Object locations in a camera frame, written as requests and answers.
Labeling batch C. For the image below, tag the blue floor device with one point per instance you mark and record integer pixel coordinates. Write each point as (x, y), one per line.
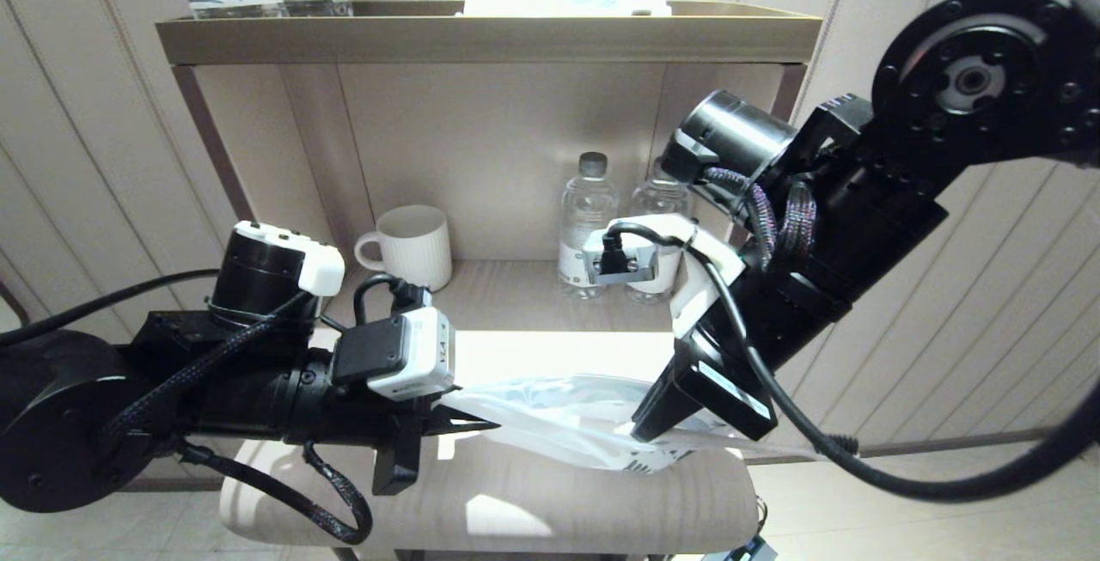
(743, 551)

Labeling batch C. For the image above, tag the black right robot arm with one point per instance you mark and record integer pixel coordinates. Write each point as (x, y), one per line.
(902, 200)

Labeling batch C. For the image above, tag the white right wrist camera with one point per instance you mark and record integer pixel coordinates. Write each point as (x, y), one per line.
(687, 239)

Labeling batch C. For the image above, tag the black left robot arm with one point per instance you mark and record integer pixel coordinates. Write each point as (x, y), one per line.
(86, 423)

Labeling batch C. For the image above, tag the clear plastic water bottle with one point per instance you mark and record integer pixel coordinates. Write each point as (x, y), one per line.
(662, 200)
(587, 217)

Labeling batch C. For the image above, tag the white blue packet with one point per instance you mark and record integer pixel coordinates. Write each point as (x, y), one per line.
(559, 1)

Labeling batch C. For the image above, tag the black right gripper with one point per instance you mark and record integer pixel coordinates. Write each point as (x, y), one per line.
(713, 389)

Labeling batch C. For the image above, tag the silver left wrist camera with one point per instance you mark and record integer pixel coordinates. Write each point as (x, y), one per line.
(412, 355)

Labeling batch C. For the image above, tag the beige wooden shelf unit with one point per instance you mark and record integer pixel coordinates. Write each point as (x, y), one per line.
(481, 37)

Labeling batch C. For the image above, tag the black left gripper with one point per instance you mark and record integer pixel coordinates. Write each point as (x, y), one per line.
(400, 458)

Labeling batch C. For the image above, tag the white ribbed mug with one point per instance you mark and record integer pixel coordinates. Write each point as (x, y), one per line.
(417, 252)

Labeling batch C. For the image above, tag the white blue-printed plastic bag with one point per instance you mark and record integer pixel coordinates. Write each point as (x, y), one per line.
(559, 423)

